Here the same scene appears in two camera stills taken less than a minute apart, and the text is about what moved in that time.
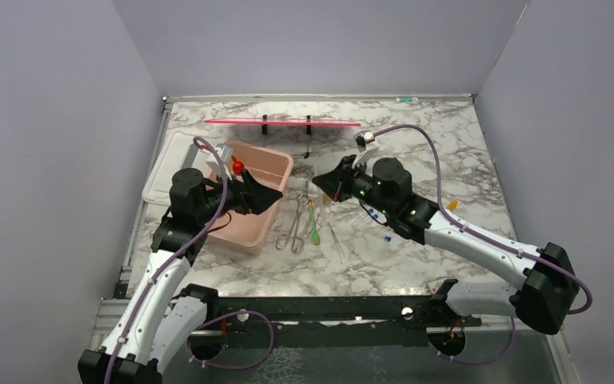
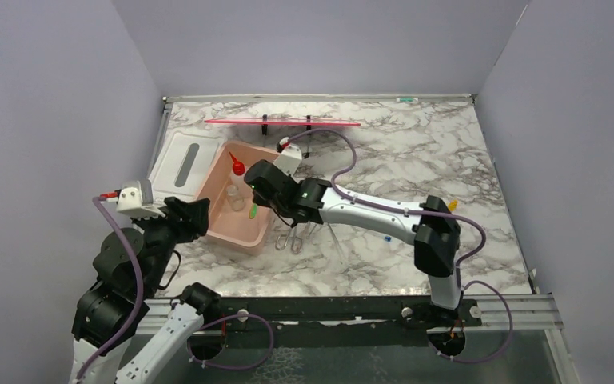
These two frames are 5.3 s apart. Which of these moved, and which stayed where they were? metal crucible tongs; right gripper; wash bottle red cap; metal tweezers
Moved: right gripper
Stayed: wash bottle red cap; metal crucible tongs; metal tweezers
